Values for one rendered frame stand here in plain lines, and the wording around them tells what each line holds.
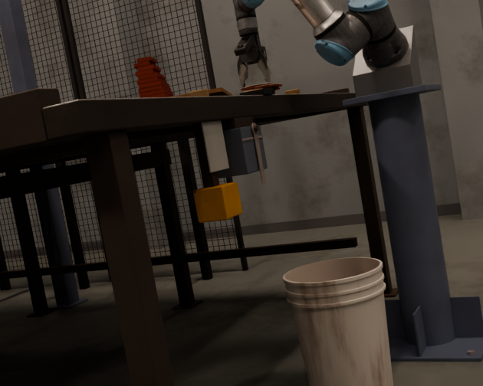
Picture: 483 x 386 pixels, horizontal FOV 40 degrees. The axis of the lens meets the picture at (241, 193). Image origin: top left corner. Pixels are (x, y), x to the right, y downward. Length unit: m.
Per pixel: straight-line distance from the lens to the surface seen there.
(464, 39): 4.66
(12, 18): 4.12
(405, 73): 2.21
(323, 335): 1.92
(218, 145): 1.60
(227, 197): 1.54
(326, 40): 2.07
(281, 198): 5.40
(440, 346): 2.33
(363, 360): 1.95
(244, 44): 2.42
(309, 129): 5.24
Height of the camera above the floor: 0.80
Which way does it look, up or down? 4 degrees down
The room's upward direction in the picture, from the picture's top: 10 degrees counter-clockwise
